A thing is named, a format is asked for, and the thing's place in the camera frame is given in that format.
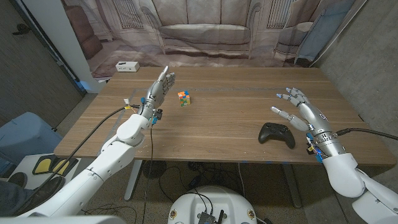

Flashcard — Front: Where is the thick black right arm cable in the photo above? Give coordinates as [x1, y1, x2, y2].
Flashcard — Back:
[335, 127, 398, 141]

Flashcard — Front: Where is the thin black left wrist cable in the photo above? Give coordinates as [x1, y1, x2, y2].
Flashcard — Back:
[82, 124, 154, 224]

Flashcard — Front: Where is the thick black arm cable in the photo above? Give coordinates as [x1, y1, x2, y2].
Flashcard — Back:
[18, 105, 141, 202]
[335, 127, 398, 141]

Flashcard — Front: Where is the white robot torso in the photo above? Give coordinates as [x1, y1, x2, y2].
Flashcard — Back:
[167, 185, 258, 224]

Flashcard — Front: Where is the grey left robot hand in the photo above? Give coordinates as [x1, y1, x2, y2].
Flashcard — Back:
[136, 65, 176, 121]

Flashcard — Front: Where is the black game controller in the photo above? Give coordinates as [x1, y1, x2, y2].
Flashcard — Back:
[257, 122, 296, 150]

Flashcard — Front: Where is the black round fan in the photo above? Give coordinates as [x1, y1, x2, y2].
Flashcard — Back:
[142, 161, 167, 180]

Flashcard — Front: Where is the yellow foot pedal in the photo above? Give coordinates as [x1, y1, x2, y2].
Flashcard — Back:
[32, 156, 53, 175]
[51, 157, 78, 177]

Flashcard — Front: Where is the black antenna module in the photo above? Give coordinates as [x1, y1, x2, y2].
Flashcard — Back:
[197, 210, 225, 224]

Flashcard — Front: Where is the black floor cable tangle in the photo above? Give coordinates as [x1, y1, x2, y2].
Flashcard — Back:
[158, 161, 243, 203]

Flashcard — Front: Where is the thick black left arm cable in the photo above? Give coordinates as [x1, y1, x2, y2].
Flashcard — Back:
[18, 105, 141, 202]

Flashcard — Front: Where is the blue plastic bin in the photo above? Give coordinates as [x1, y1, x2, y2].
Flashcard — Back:
[0, 111, 63, 175]

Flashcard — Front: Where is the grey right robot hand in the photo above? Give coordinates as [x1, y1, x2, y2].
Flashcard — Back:
[270, 87, 348, 159]

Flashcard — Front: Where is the printed sofa room backdrop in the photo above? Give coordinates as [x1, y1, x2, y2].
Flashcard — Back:
[60, 0, 368, 82]

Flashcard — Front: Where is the white power box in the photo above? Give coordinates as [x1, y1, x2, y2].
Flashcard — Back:
[115, 60, 141, 73]

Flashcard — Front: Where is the multicoloured puzzle cube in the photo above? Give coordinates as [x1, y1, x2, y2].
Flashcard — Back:
[177, 90, 192, 107]

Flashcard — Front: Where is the white table leg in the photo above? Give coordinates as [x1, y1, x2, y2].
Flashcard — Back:
[281, 164, 303, 208]
[124, 160, 144, 202]

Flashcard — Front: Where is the black shoe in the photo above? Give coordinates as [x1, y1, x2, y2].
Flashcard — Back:
[7, 172, 28, 187]

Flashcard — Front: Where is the person leg with black shoe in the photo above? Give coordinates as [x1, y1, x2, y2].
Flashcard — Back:
[0, 175, 66, 217]

